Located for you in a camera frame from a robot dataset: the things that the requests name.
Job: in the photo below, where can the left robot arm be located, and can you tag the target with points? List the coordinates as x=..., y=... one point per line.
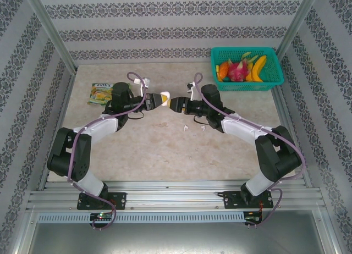
x=101, y=127

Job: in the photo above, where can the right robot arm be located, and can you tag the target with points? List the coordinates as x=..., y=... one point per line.
x=242, y=130

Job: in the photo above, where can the green Fox's candy bag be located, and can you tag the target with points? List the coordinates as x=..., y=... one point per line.
x=99, y=96

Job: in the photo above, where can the yellow fruit slice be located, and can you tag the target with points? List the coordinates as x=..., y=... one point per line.
x=217, y=71

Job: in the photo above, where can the orange mango fruit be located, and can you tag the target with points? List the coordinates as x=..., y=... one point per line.
x=223, y=69

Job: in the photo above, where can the pink dragon fruit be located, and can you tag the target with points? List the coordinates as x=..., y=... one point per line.
x=236, y=71

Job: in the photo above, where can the yellow banana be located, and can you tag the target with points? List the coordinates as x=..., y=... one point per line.
x=258, y=69

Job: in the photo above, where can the teal plastic basket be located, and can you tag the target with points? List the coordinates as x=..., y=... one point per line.
x=272, y=86

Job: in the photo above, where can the grey metal sheet panel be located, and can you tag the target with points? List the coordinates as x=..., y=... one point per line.
x=176, y=237

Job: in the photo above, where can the aluminium side rail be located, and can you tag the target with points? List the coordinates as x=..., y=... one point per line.
x=284, y=113
x=66, y=100

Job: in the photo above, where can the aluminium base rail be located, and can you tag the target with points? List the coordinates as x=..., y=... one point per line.
x=176, y=195

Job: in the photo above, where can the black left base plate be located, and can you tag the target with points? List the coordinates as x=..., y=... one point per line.
x=121, y=200

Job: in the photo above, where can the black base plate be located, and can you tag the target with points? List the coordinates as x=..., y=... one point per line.
x=121, y=200
x=229, y=200

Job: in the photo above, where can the aluminium frame post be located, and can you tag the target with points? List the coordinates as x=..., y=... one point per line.
x=298, y=23
x=49, y=28

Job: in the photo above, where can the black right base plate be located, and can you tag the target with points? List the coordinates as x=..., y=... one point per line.
x=229, y=200

